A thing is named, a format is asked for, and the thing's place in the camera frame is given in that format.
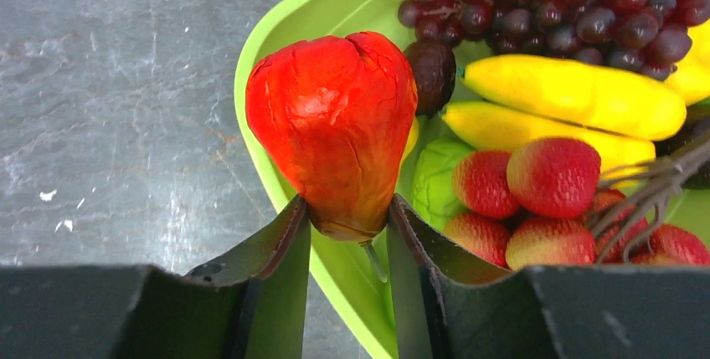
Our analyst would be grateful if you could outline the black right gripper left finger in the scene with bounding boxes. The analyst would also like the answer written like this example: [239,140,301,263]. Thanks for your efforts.
[1,197,311,358]

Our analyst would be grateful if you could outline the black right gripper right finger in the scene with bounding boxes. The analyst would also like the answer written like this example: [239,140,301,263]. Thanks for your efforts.
[387,196,709,358]

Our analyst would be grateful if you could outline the red lychee bunch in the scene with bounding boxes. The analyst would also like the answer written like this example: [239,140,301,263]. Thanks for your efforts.
[442,137,709,270]

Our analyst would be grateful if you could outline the red orange wax apple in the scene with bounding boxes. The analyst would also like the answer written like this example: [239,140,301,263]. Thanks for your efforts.
[244,31,418,280]

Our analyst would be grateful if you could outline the dark brown fake fruit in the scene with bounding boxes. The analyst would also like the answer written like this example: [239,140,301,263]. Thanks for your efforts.
[404,40,457,118]

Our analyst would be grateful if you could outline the green fake lime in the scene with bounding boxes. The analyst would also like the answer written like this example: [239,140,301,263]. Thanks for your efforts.
[410,138,473,231]

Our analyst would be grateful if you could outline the yellow fake lemon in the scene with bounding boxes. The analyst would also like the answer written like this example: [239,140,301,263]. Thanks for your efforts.
[400,117,419,164]

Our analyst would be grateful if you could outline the lower fake banana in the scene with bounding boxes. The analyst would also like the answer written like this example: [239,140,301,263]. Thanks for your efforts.
[440,100,656,181]

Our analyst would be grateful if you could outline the fake banana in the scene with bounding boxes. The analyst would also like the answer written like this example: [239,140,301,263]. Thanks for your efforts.
[440,100,656,181]
[460,54,687,141]

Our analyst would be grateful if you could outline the upper fake banana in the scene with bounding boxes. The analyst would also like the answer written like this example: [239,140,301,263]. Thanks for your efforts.
[460,54,687,141]

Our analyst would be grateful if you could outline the small yellow fake fruit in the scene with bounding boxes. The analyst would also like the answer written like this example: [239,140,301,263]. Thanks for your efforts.
[665,21,709,105]

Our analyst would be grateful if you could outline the purple fake grapes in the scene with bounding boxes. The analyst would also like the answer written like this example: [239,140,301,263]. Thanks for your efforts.
[397,0,709,81]

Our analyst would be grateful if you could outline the green plastic tray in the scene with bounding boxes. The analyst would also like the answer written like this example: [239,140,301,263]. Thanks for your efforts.
[233,0,710,359]

